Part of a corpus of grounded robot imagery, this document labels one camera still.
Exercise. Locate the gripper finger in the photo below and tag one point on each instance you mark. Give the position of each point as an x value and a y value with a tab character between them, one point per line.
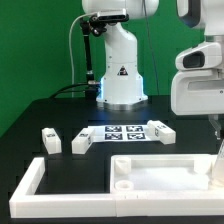
214	121

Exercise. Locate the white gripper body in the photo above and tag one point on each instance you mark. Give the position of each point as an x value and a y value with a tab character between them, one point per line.
198	86

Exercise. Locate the white desk top tray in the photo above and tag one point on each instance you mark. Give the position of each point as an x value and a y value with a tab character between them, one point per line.
160	172

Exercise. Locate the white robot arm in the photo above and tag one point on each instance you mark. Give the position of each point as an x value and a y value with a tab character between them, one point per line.
122	86

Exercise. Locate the fiducial marker sheet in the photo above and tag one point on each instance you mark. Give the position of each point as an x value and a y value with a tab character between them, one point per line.
122	133

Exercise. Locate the white L-shaped fence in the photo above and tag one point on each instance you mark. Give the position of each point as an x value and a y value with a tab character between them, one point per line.
26	203

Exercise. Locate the black grey camera on stand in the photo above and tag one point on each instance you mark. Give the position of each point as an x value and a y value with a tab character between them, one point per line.
110	16

